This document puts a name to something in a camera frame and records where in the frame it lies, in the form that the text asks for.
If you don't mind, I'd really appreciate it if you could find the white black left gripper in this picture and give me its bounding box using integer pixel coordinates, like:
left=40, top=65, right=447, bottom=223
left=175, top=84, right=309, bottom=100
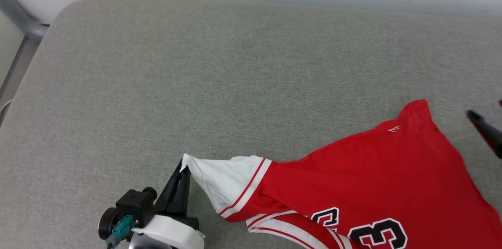
left=129, top=160, right=206, bottom=249

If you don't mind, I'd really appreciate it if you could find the red basketball jersey number 23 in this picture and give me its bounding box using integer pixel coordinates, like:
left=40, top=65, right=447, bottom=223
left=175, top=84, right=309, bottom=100
left=181, top=99, right=502, bottom=249

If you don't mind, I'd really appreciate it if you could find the teal left camera connector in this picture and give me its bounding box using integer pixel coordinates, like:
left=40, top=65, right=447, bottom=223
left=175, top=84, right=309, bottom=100
left=105, top=214, right=136, bottom=248

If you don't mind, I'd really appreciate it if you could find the white cable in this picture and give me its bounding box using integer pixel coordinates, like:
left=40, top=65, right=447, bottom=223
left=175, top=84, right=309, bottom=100
left=0, top=99, right=13, bottom=124

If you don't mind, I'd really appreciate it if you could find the grey metal frame bar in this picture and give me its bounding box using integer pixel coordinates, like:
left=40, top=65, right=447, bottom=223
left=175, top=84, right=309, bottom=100
left=0, top=0, right=49, bottom=102

